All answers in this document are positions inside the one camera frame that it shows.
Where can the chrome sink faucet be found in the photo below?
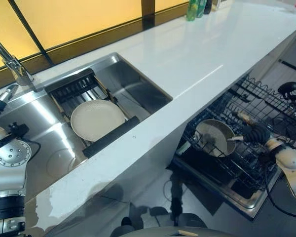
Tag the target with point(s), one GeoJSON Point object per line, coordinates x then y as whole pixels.
{"type": "Point", "coordinates": [17, 69]}

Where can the pale carton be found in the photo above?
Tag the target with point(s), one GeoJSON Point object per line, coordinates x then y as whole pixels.
{"type": "Point", "coordinates": [219, 4]}

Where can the cream round plate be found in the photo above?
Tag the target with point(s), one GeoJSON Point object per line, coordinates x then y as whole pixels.
{"type": "Point", "coordinates": [215, 134]}
{"type": "Point", "coordinates": [96, 118]}

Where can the dark glass bottle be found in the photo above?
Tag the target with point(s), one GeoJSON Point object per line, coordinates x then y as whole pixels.
{"type": "Point", "coordinates": [207, 7]}

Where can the dark window frame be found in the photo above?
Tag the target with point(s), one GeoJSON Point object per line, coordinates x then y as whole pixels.
{"type": "Point", "coordinates": [148, 14]}

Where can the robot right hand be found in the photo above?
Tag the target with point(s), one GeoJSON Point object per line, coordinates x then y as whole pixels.
{"type": "Point", "coordinates": [257, 133]}

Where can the black ladle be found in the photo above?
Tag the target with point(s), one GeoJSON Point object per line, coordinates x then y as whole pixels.
{"type": "Point", "coordinates": [288, 87]}

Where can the grey robot body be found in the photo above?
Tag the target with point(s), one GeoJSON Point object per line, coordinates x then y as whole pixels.
{"type": "Point", "coordinates": [167, 228]}

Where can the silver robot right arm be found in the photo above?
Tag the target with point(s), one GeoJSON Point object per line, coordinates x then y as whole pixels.
{"type": "Point", "coordinates": [289, 160]}

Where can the steel dishwasher door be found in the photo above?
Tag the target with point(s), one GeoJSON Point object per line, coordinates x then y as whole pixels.
{"type": "Point", "coordinates": [246, 200]}

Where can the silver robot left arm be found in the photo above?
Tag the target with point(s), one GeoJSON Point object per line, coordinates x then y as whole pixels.
{"type": "Point", "coordinates": [8, 163]}

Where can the dark kitchen cabinet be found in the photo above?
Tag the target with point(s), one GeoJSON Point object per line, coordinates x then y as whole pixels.
{"type": "Point", "coordinates": [294, 51]}

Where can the stainless steel sink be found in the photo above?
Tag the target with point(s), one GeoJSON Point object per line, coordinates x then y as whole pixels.
{"type": "Point", "coordinates": [39, 118]}

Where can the black sink drying rack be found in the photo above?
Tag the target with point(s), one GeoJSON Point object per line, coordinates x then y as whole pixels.
{"type": "Point", "coordinates": [108, 138]}

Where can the round sink drain cover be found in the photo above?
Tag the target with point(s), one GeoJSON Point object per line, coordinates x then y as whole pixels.
{"type": "Point", "coordinates": [60, 163]}

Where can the green plastic bottle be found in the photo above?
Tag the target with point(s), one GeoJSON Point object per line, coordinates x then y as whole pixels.
{"type": "Point", "coordinates": [200, 8]}
{"type": "Point", "coordinates": [191, 10]}

